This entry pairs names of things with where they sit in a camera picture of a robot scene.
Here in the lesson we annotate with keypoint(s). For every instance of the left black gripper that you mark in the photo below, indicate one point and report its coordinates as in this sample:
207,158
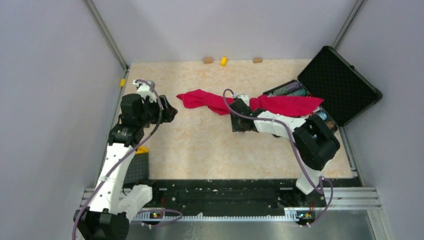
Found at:
169,112

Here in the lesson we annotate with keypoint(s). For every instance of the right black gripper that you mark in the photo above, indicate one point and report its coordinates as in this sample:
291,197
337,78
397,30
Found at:
235,127

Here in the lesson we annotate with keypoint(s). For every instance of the red t-shirt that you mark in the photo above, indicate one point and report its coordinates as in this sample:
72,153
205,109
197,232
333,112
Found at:
290,106

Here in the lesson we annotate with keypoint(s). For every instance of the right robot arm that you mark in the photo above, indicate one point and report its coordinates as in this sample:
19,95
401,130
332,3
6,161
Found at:
312,142

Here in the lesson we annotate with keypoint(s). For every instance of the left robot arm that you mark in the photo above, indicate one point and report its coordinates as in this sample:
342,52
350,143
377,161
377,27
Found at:
104,216

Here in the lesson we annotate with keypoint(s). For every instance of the yellow wedge block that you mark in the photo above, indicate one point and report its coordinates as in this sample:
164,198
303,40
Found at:
141,150

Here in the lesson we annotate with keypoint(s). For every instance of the dark grey studded baseplate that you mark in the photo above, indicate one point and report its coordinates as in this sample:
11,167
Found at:
138,169

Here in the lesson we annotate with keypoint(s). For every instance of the right tan wooden block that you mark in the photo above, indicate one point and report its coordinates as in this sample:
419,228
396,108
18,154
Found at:
257,60

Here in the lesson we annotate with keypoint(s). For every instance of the tan wooden block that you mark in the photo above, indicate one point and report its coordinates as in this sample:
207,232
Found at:
207,60
257,60

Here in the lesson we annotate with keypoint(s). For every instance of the yellow small block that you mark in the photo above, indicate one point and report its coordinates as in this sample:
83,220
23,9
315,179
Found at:
223,61

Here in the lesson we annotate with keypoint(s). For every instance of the left tan wooden block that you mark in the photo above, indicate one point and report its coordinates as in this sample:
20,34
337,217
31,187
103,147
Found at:
207,60

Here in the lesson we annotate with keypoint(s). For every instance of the black case with chips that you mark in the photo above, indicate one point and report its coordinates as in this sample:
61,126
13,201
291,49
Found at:
346,93

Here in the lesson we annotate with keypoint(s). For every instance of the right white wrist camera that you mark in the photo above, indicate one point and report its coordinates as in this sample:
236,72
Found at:
244,97

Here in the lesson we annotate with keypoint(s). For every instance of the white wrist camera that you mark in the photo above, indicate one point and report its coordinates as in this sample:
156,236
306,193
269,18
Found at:
146,89
244,97

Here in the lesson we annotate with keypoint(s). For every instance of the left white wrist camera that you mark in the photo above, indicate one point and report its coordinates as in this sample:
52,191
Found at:
146,89

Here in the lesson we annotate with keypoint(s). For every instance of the yellow clip on frame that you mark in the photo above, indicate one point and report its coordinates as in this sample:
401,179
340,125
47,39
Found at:
122,82

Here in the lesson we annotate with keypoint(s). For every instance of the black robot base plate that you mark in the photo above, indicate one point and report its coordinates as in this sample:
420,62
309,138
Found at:
230,198

